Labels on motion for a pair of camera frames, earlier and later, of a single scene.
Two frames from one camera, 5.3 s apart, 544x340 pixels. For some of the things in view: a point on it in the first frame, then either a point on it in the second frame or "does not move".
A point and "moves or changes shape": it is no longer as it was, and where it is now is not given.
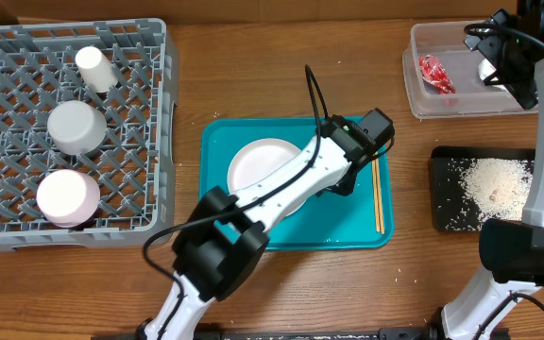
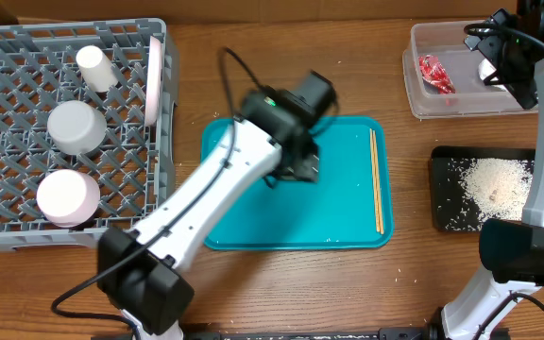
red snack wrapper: x=434 y=76 does not move
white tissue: x=485 y=69 does not move
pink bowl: x=67 y=198 does not move
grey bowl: x=76 y=127 does not move
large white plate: x=257 y=158 moves or changes shape
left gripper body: x=344 y=184 to x=301 y=166
